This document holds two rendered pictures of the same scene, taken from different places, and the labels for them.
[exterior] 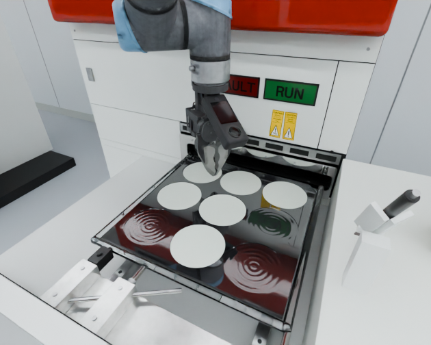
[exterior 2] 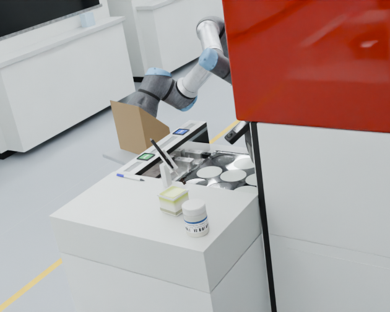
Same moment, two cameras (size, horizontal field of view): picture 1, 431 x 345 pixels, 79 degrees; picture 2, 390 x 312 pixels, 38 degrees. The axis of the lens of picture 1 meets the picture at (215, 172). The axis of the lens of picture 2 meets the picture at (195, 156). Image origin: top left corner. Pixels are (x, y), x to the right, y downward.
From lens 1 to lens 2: 211 cm
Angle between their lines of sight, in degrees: 85
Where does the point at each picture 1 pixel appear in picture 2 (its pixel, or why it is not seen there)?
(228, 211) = (230, 177)
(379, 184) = (226, 200)
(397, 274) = not seen: hidden behind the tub
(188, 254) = (203, 170)
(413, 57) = not seen: outside the picture
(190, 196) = (244, 166)
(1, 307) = (177, 138)
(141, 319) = (181, 170)
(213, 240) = (210, 174)
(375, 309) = (158, 187)
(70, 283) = (193, 151)
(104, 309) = (181, 159)
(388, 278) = not seen: hidden behind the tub
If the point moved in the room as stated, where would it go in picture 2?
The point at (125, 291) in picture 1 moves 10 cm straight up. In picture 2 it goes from (187, 160) to (184, 138)
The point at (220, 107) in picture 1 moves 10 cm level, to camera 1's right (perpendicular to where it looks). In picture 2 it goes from (242, 124) to (241, 134)
